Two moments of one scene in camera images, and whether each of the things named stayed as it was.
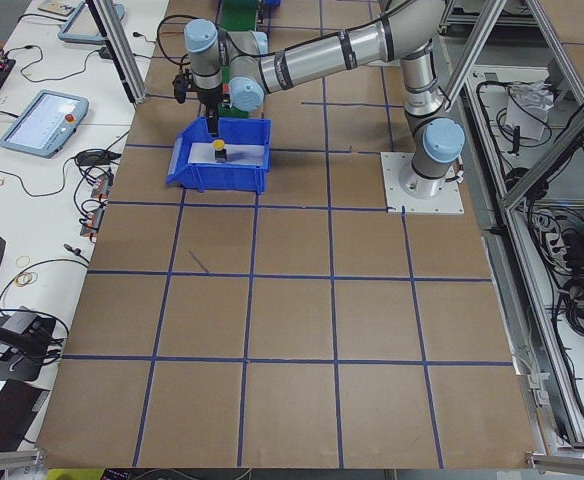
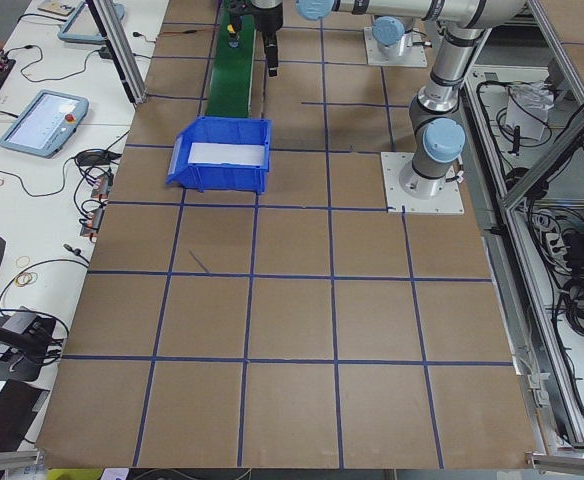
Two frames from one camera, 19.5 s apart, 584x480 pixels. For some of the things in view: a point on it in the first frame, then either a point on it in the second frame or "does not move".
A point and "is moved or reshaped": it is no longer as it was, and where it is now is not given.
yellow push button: (220, 152) is moved or reshaped
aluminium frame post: (112, 29) does not move
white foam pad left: (237, 154) does not move
